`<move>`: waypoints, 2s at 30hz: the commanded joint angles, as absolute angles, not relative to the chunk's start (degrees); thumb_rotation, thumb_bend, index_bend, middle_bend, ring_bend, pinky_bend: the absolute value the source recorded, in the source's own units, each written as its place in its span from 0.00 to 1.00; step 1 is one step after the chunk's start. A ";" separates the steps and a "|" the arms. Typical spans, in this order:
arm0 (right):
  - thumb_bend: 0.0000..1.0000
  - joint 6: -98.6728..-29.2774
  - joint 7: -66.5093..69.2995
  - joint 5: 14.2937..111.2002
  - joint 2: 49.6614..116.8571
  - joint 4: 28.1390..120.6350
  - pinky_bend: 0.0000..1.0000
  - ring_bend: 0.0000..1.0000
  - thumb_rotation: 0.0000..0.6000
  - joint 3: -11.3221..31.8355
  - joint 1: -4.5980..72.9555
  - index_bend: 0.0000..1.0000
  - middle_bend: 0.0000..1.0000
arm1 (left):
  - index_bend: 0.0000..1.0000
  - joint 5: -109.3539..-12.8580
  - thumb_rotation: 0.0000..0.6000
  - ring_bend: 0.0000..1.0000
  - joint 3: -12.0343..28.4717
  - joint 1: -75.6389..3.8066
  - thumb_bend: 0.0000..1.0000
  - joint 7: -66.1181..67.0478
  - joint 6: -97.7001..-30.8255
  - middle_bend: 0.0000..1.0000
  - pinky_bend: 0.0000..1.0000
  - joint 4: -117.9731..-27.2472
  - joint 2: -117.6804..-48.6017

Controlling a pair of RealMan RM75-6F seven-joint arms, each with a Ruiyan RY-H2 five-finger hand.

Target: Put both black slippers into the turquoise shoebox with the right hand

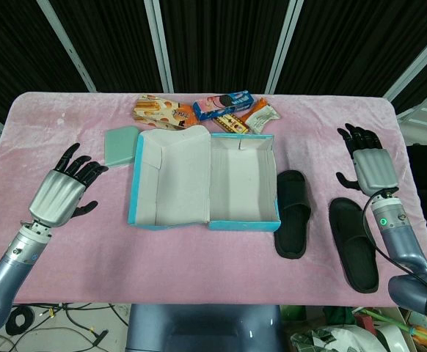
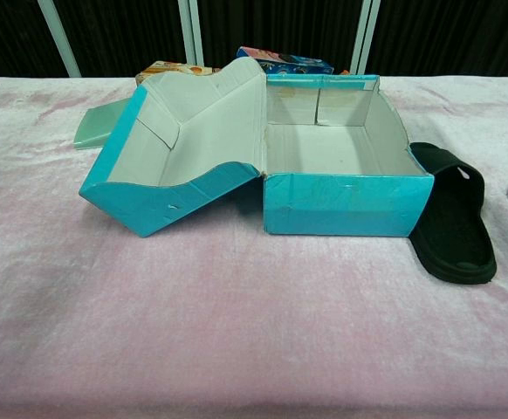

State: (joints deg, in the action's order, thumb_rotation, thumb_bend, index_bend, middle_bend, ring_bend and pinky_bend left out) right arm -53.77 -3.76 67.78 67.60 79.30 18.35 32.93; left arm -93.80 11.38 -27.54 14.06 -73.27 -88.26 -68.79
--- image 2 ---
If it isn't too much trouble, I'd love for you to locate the teal cardboard shoe box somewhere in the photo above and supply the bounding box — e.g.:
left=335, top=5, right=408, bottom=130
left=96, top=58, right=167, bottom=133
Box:
left=78, top=56, right=436, bottom=239

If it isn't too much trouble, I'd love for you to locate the black rubber slipper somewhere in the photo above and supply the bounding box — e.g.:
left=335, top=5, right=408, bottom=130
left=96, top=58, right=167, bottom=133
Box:
left=409, top=141, right=498, bottom=285

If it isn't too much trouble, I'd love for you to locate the blue cookie box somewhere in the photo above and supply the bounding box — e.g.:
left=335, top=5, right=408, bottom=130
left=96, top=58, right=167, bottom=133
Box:
left=236, top=45, right=335, bottom=75

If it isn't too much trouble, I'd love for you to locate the orange biscuit box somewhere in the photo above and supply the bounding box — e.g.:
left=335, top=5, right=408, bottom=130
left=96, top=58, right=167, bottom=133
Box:
left=134, top=62, right=223, bottom=86

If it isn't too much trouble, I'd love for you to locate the pink velvet table cloth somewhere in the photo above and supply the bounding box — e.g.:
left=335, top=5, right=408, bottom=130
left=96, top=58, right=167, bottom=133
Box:
left=0, top=74, right=508, bottom=419

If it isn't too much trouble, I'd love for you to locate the mint green dustpan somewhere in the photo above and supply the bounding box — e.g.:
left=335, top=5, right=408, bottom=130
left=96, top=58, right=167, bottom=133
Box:
left=72, top=96, right=133, bottom=149

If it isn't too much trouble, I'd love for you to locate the black pleated curtain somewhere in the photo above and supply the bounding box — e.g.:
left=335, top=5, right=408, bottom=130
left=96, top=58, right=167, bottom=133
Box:
left=0, top=0, right=508, bottom=79

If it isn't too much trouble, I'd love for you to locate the white double frame post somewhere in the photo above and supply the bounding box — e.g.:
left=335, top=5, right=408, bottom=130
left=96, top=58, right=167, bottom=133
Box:
left=178, top=0, right=206, bottom=67

